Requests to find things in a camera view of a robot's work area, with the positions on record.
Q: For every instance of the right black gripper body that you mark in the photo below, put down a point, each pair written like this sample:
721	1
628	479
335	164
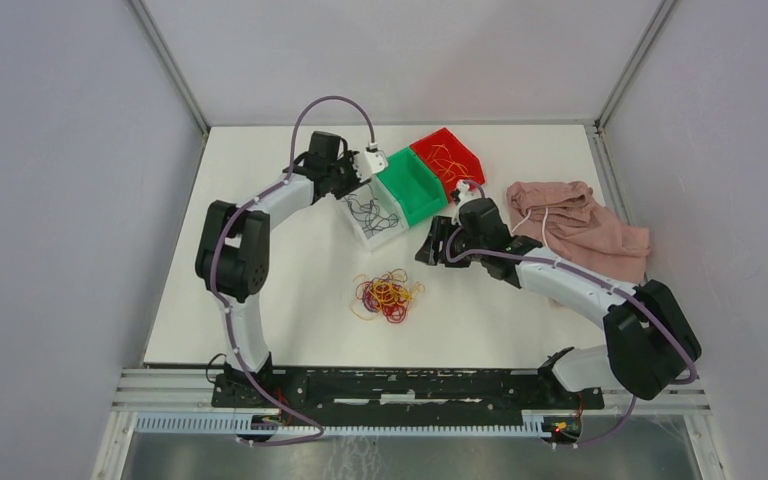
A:
463	243

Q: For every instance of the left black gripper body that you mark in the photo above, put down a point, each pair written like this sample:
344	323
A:
345	176

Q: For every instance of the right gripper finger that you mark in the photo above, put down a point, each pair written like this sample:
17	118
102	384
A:
441	228
436	253

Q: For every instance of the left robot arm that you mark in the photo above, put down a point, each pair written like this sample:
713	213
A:
233	256

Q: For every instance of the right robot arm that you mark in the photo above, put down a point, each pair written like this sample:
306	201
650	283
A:
648	345

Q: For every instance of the clear plastic bin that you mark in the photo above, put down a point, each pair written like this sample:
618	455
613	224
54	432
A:
374	214

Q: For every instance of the green plastic bin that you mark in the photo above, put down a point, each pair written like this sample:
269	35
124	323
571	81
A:
418	191

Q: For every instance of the red plastic bin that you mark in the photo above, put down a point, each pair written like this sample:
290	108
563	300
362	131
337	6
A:
448	158

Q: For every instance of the pink cloth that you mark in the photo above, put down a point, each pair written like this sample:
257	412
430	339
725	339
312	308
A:
567	218

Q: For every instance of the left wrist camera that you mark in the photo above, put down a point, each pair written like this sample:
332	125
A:
369	163

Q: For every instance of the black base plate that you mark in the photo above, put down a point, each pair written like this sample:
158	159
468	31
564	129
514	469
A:
399	397

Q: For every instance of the white slotted cable duct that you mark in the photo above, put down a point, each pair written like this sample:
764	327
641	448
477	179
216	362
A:
242	424

